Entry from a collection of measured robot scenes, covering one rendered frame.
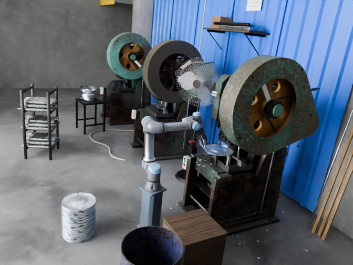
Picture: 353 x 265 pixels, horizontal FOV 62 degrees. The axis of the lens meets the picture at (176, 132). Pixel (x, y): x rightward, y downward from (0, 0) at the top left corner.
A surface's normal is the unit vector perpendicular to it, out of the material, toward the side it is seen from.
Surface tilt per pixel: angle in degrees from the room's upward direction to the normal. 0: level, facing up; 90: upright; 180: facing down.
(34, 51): 90
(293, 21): 90
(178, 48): 90
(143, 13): 90
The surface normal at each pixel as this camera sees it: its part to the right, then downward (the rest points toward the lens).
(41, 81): 0.45, 0.33
